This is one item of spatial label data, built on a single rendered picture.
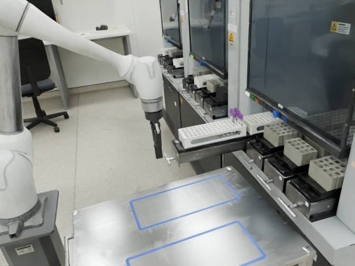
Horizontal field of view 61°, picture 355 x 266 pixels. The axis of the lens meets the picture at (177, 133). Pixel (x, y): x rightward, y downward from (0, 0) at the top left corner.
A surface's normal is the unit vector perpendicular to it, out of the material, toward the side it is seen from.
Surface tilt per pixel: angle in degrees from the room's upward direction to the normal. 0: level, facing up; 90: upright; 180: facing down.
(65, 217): 0
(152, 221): 0
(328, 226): 0
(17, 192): 87
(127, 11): 90
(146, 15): 90
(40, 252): 90
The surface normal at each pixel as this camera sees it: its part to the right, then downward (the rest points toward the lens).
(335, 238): -0.07, -0.88
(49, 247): 0.87, 0.17
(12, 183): 0.69, 0.13
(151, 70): 0.37, 0.26
